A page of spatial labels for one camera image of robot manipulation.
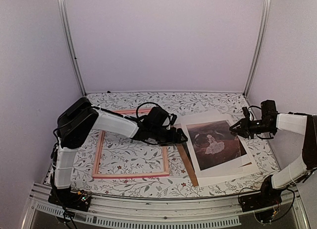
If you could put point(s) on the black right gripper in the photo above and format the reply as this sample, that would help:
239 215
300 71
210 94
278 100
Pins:
244 131

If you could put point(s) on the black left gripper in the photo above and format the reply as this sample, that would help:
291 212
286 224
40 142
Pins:
172 139

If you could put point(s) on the clear acrylic sheet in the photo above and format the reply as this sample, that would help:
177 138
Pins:
211 138

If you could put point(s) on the brown fibreboard backing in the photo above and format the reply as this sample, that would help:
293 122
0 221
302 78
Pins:
185 156

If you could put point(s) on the canyon landscape photo print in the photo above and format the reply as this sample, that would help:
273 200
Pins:
210 167

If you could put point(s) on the pink wooden picture frame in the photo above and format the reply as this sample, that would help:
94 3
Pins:
128 175

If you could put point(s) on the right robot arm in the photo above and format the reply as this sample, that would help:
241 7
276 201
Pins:
302 126

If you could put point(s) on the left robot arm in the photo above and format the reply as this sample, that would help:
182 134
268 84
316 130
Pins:
75 124

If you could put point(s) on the floral patterned table cover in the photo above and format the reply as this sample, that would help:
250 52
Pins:
177 184

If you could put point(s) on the perforated metal strip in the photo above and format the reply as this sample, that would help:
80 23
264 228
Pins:
128 213

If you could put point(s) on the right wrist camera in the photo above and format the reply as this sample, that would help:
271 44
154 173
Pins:
246 113

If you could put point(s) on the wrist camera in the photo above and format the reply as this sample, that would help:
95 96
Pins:
246 113
156 117

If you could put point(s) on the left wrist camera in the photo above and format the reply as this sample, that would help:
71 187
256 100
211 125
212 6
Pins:
156 117

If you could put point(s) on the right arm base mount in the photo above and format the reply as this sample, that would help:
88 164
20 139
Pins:
259 201

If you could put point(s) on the aluminium front rail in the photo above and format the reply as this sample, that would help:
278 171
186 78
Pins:
40 214

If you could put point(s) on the right aluminium corner post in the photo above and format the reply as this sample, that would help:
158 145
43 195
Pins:
259 43

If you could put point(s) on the aluminium corner post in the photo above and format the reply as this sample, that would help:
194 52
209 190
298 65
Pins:
71 49
259 43

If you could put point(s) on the left aluminium corner post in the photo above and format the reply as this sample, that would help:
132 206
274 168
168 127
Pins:
71 49

